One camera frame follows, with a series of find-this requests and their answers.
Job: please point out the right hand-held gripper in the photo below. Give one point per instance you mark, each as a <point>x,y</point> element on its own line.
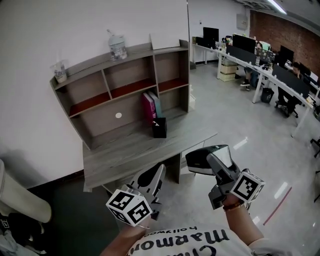
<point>246,187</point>

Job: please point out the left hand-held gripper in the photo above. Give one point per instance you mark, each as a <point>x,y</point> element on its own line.
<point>130,208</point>

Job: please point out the grey wooden shelf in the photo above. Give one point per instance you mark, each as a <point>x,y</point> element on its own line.
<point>100,125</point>

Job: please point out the person's right forearm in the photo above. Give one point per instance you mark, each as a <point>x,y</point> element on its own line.
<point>243,227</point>

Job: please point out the person's left forearm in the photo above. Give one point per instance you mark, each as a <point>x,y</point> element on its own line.
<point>120,241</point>

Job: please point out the grey wooden desk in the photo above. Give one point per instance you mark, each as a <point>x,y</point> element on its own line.
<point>130,155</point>

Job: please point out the black paper box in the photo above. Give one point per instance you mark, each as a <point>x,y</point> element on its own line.
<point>159,128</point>

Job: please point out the thin silver bangle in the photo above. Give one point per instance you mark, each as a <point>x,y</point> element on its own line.
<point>143,227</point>

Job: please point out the white round hole cover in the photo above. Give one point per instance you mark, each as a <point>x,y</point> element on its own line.
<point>118,115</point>

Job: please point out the light blue book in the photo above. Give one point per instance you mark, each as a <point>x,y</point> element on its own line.
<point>156,103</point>

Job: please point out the white printed t-shirt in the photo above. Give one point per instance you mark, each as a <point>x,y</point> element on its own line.
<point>190,242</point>

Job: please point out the dark floor mat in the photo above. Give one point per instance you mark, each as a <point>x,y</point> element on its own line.
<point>82,220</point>

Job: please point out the black waste bin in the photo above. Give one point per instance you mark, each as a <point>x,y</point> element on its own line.
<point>267,95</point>

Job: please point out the black office chair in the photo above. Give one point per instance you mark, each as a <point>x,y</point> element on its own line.
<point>316,147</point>
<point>287,107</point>

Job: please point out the pale yellow storage box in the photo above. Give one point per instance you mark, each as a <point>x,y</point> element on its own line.
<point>228,72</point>

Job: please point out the long white office desk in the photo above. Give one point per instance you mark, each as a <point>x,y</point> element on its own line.
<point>265,75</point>

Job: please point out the black desk divider panel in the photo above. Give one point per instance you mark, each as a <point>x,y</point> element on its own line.
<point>290,80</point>
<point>241,55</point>

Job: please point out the sticker covered laptop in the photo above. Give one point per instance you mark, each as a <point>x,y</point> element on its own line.
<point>265,55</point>

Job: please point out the black computer monitor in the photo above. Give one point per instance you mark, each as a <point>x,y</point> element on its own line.
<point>286,53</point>
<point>210,36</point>
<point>243,42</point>

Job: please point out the large clear water bottle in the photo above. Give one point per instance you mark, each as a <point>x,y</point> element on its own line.
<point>117,47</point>

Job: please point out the white flat board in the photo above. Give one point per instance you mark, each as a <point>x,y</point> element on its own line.
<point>165,41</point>

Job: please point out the clear plastic cup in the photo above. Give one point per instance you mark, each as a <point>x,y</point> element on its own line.
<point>60,72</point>

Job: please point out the ceiling strip light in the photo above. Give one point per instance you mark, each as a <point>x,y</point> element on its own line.
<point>276,5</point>

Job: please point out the grey wall electrical panel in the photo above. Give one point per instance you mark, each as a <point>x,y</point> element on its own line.
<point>242,22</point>

